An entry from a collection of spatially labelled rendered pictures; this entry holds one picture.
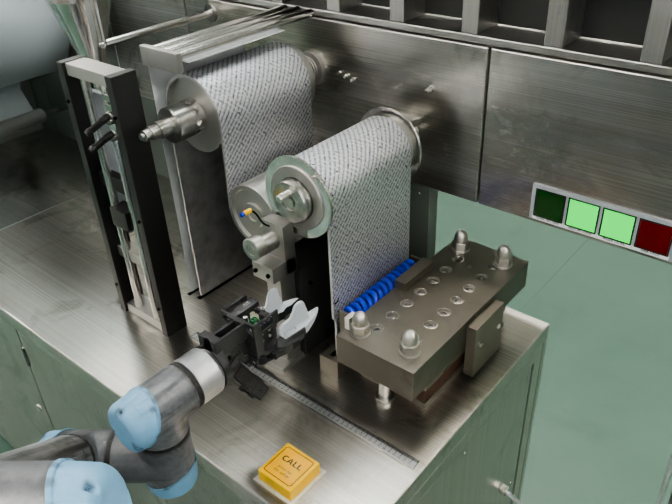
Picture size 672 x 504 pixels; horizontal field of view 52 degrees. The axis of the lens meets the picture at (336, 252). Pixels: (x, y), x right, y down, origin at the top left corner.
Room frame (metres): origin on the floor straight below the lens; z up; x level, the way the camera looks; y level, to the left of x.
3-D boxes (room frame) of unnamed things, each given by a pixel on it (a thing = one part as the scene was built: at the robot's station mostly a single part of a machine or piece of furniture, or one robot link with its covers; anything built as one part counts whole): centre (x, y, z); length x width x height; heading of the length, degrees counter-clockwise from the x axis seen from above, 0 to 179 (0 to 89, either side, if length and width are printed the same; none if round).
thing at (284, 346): (0.82, 0.09, 1.09); 0.09 x 0.05 x 0.02; 130
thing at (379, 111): (1.19, -0.11, 1.25); 0.15 x 0.01 x 0.15; 49
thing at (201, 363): (0.73, 0.21, 1.11); 0.08 x 0.05 x 0.08; 49
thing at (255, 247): (0.96, 0.13, 1.18); 0.04 x 0.02 x 0.04; 49
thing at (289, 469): (0.72, 0.09, 0.91); 0.07 x 0.07 x 0.02; 49
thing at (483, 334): (0.95, -0.26, 0.97); 0.10 x 0.03 x 0.11; 139
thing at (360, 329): (0.91, -0.04, 1.05); 0.04 x 0.04 x 0.04
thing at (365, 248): (1.05, -0.07, 1.11); 0.23 x 0.01 x 0.18; 139
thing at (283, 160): (1.00, 0.06, 1.25); 0.15 x 0.01 x 0.15; 49
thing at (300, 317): (0.85, 0.06, 1.12); 0.09 x 0.03 x 0.06; 130
